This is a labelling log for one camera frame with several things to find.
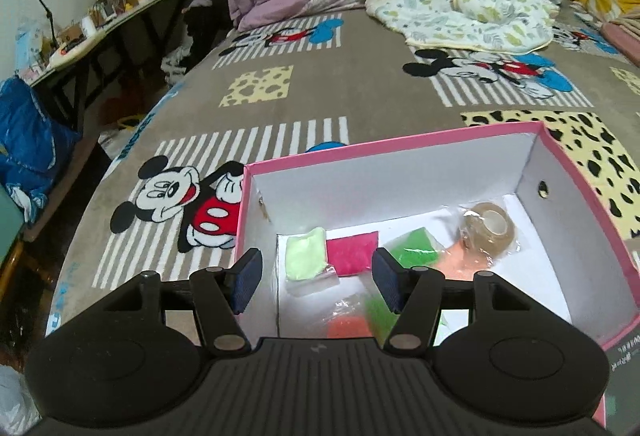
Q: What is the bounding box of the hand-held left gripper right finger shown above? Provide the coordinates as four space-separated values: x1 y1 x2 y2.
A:
371 247 534 358

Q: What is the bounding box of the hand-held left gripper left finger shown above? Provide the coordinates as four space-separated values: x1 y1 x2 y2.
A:
100 247 264 358

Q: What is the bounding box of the bright green clay packet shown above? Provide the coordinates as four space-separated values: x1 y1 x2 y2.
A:
362 293 397 338
387 227 442 268

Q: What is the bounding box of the hot pink clay packet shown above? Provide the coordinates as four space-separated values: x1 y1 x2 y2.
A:
326 231 381 277

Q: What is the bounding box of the light green clay packet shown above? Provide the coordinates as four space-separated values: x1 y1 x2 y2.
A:
285 226 338 284

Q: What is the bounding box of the orange clay packet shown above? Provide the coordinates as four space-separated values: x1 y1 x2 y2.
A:
325 313 373 340

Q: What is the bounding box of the salmon clay packet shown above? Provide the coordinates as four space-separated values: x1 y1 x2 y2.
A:
437 241 496 283

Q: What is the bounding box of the pink cardboard box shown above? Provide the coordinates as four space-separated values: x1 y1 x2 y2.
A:
234 120 640 357

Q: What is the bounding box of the brown tape roll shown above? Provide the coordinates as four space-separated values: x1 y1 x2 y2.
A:
459 202 523 262

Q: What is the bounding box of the cartoon printed blanket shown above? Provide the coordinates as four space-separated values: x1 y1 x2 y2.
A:
42 9 640 357

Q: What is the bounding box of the yellow basin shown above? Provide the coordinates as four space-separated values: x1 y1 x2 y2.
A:
116 113 146 132

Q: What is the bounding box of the dark wooden bench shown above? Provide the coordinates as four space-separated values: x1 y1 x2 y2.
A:
0 131 101 277

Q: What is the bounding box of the white plastic bag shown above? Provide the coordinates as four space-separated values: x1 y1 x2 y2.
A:
160 46 196 82

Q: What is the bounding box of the teal storage box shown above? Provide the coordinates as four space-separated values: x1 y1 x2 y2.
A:
0 186 26 267

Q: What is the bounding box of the black clothes pile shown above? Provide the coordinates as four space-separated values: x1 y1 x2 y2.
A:
182 0 233 67

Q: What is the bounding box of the white leaf print cloth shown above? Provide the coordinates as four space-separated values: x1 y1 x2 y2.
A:
0 363 41 436

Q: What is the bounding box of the white leaf print quilt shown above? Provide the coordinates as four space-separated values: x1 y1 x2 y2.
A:
365 0 561 54

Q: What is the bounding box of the white top desk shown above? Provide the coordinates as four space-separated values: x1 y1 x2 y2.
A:
30 0 198 137

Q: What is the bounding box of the pale blue plastic bag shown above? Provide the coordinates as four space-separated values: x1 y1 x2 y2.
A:
15 19 45 77

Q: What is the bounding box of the black stand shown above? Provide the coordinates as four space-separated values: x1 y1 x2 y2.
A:
17 0 58 54

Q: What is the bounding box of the pink folded blanket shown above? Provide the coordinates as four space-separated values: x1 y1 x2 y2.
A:
600 22 640 51

